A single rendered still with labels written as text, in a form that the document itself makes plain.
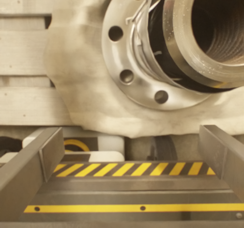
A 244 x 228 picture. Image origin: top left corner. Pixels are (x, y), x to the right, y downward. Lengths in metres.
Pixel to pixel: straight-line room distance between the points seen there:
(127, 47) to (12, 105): 0.30
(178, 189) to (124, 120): 0.17
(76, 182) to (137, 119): 0.18
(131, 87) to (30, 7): 0.27
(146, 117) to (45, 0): 0.32
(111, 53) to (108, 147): 0.24
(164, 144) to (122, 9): 0.32
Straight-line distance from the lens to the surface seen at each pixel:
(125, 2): 0.35
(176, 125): 0.40
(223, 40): 0.26
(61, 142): 0.16
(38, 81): 0.46
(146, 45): 0.19
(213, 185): 0.30
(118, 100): 0.37
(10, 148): 0.65
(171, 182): 0.28
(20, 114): 0.48
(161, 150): 0.46
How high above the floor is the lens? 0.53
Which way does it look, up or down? 76 degrees down
